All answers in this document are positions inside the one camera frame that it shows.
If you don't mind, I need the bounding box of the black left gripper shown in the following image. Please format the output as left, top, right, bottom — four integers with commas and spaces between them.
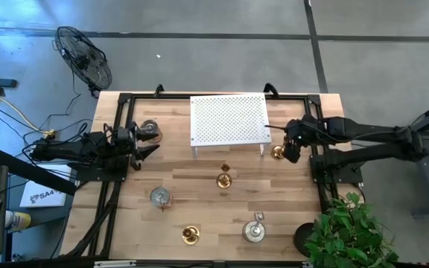
104, 124, 161, 171

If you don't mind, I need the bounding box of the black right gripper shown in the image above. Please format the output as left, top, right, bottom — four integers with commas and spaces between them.
282, 114, 322, 164

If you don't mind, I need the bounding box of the tall gold candlestick holder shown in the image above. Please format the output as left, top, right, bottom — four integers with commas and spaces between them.
270, 144, 286, 160
216, 162, 233, 189

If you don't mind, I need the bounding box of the candle tin with orange label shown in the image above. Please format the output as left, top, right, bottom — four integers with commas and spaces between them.
139, 119, 163, 144
149, 185, 174, 213

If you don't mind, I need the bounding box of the silver metal candle tin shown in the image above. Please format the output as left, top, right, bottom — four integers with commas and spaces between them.
241, 211, 267, 243

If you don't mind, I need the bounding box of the white perforated metal shelf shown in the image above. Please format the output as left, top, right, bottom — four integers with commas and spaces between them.
189, 92, 273, 159

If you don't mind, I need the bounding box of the black plant pot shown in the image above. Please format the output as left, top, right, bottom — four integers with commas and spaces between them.
293, 222, 316, 258

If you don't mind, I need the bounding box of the short gold candlestick holder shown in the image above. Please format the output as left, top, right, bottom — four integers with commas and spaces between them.
182, 225, 201, 246

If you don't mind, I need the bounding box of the black floor fan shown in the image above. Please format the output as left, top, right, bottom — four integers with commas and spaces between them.
52, 25, 113, 98

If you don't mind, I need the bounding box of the green leafy plant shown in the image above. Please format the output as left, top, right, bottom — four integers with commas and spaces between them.
303, 191, 400, 268

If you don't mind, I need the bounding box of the white paper sheet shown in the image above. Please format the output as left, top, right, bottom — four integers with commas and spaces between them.
19, 163, 74, 208

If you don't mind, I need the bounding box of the black desk beam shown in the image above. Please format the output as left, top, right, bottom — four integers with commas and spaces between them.
0, 147, 78, 197

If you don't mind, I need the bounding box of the yellow and white spray can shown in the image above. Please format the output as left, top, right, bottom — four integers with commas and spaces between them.
4, 210, 32, 232

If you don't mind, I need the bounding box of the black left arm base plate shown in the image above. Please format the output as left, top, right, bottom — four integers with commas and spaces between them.
74, 163, 130, 183

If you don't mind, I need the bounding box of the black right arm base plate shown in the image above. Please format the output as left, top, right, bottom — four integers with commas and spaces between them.
309, 154, 364, 184

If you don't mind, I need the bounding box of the black fan power cable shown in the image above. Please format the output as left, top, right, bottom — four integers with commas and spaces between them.
35, 70, 83, 131

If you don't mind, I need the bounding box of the yellow cable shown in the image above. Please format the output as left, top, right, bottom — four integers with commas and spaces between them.
0, 95, 51, 134

